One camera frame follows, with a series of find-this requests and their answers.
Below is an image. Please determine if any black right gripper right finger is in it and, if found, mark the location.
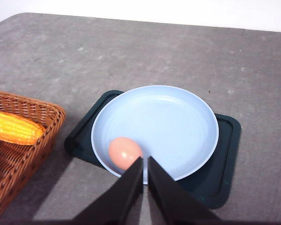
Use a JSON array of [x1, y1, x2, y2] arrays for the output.
[[148, 156, 230, 225]]

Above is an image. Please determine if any pink brown egg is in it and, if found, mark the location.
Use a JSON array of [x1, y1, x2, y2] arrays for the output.
[[108, 137, 143, 170]]

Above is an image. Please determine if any black rectangular tray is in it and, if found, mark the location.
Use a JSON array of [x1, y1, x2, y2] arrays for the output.
[[65, 90, 241, 210]]

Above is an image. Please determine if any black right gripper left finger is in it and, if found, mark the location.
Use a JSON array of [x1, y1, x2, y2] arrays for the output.
[[69, 157, 143, 225]]

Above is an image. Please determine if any blue round plate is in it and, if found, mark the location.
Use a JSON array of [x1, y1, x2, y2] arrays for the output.
[[92, 85, 219, 184]]

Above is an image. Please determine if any yellow toy corn cob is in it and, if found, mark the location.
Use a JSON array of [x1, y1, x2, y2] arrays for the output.
[[0, 110, 45, 145]]

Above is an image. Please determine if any brown wicker basket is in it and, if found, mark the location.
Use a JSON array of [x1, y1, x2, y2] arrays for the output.
[[0, 91, 66, 222]]

